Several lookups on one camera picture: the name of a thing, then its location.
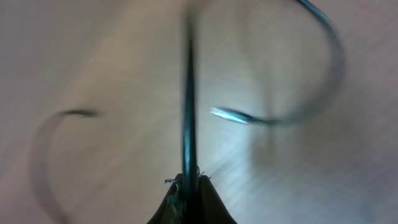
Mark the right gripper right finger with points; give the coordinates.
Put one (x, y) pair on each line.
(212, 206)

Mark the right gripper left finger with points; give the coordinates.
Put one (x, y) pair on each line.
(172, 208)

